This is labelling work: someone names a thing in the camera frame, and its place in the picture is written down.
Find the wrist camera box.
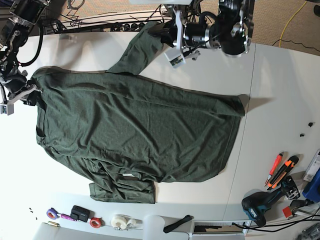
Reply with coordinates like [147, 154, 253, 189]
[0, 103, 14, 116]
[164, 48, 186, 69]

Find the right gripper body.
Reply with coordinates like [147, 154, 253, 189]
[0, 71, 41, 104]

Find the clear tape roll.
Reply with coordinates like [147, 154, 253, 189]
[126, 218, 143, 230]

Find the orange black utility knife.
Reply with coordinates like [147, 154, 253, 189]
[266, 155, 299, 191]

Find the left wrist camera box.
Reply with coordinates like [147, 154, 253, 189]
[164, 48, 186, 69]

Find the black power strip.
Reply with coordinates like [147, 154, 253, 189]
[110, 22, 146, 32]

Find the black strap handle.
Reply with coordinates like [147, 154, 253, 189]
[163, 215, 193, 234]

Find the white label box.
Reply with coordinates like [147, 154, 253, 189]
[302, 149, 320, 182]

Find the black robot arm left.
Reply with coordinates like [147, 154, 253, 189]
[148, 0, 255, 68]

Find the yellow cable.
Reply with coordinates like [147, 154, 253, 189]
[278, 0, 309, 47]

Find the purple tape roll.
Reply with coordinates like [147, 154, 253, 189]
[46, 208, 59, 220]

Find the red square tag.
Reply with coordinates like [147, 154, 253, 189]
[282, 206, 293, 219]

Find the teal black power drill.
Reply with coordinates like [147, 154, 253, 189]
[241, 175, 301, 227]

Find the white tape roll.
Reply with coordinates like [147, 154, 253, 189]
[110, 215, 128, 231]

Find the brass cartridge piece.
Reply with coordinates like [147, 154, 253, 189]
[47, 221, 60, 227]

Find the white tray with black items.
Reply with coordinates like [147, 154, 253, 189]
[191, 221, 248, 236]

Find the red tape roll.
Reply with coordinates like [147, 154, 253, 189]
[89, 217, 102, 229]

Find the black action camera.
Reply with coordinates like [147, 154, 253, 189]
[70, 205, 90, 223]

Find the dark green t-shirt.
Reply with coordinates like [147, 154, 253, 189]
[32, 22, 245, 204]

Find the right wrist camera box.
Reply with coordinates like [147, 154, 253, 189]
[0, 103, 14, 116]

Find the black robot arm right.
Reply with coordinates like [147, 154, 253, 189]
[0, 0, 51, 104]

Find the blue box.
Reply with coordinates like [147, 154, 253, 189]
[302, 170, 320, 203]

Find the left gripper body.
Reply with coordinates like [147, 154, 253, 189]
[166, 4, 211, 61]

